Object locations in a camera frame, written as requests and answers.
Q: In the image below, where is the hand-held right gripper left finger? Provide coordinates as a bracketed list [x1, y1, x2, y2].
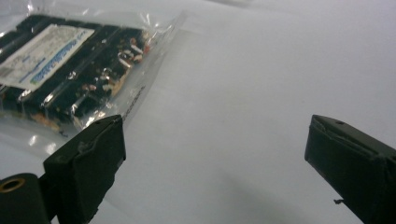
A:
[43, 114, 127, 224]

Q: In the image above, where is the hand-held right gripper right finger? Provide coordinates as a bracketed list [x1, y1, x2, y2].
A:
[304, 114, 396, 224]

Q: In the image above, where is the clear plastic bag of dark snacks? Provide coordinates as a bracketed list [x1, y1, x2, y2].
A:
[0, 0, 190, 224]

